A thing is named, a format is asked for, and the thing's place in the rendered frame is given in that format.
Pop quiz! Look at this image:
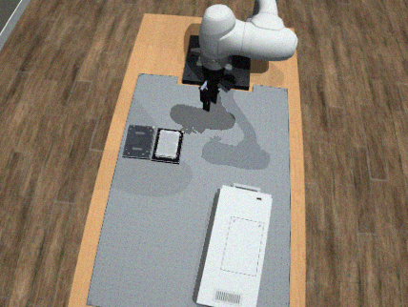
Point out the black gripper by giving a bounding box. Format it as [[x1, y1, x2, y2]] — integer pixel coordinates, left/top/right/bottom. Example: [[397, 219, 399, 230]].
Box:
[[199, 66, 224, 112]]

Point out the black rectangular frame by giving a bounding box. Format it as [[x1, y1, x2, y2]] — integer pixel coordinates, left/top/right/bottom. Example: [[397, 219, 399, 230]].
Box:
[[151, 128, 185, 164]]

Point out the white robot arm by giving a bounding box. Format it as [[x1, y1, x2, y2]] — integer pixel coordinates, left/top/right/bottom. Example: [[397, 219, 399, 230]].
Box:
[[191, 0, 298, 93]]

